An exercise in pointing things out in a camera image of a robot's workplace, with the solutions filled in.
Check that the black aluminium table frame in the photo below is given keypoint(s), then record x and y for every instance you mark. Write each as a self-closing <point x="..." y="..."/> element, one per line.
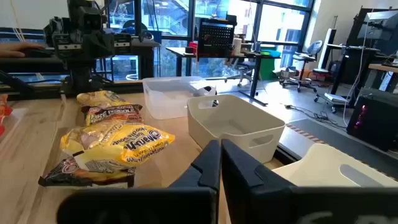
<point x="124" y="88"/>

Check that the teal desk items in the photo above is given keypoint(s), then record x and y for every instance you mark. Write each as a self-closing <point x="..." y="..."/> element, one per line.
<point x="270" y="53"/>

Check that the white box on cart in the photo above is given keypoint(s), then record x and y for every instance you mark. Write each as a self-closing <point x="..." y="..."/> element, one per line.
<point x="335" y="98"/>

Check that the yellow Maruchan noodle pack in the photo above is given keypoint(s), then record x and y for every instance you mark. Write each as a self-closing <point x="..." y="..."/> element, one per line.
<point x="99" y="99"/>
<point x="140" y="143"/>

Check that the black computer mouse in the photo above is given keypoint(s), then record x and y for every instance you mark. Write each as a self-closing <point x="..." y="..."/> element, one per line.
<point x="40" y="53"/>

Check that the white paper roll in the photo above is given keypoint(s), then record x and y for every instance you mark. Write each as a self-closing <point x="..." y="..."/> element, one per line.
<point x="237" y="46"/>

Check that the red Maruchan noodle pack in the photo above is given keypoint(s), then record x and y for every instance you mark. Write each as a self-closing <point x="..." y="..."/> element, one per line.
<point x="3" y="118"/>

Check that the black pegboard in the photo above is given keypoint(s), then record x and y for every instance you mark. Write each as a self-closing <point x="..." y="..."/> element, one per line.
<point x="216" y="37"/>

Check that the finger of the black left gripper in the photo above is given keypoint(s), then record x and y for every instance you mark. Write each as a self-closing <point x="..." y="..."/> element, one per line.
<point x="62" y="40"/>
<point x="122" y="43"/>

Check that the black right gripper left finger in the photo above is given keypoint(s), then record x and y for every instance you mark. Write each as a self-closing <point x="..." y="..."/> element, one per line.
<point x="140" y="205"/>

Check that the black computer tower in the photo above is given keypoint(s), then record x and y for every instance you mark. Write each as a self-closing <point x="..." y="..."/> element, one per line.
<point x="376" y="124"/>

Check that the green bin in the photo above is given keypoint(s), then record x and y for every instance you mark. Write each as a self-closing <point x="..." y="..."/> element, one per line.
<point x="267" y="70"/>

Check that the grey wheeled base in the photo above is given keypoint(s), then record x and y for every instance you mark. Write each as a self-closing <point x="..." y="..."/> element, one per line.
<point x="287" y="74"/>

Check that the black equipment rack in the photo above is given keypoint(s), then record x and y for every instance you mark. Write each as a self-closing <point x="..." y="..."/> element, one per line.
<point x="351" y="59"/>

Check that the grey plastic bin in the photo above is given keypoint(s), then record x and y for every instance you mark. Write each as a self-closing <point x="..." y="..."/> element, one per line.
<point x="236" y="124"/>

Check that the white upright panel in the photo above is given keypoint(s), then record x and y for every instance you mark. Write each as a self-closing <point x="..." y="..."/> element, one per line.
<point x="328" y="46"/>

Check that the black computer monitor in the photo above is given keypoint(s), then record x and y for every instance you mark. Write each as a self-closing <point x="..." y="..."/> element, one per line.
<point x="382" y="31"/>

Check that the grey office chair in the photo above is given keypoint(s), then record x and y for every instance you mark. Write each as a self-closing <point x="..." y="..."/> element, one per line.
<point x="303" y="57"/>

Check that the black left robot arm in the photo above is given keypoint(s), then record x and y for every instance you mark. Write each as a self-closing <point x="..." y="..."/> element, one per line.
<point x="82" y="74"/>

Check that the person's hand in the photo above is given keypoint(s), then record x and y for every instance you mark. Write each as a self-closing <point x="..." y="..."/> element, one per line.
<point x="15" y="49"/>

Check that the black Maruchan fire noodle pack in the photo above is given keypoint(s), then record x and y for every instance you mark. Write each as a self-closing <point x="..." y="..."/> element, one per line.
<point x="71" y="177"/>
<point x="115" y="114"/>

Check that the black office chair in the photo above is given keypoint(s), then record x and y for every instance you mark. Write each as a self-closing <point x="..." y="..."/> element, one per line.
<point x="245" y="67"/>

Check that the clear plastic bin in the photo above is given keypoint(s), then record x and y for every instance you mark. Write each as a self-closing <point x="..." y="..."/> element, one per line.
<point x="164" y="102"/>

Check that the small red container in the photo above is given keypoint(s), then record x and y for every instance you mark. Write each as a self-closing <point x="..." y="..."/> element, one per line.
<point x="193" y="48"/>

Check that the wooden desk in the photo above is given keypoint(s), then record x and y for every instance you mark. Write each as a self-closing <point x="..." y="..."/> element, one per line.
<point x="385" y="68"/>

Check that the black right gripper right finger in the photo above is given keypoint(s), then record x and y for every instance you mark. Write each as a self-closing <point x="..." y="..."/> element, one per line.
<point x="311" y="205"/>

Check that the black standing desk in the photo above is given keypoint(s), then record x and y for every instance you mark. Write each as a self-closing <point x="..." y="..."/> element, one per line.
<point x="180" y="51"/>

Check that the white plastic bin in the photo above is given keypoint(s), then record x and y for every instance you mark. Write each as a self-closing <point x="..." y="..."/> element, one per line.
<point x="317" y="168"/>

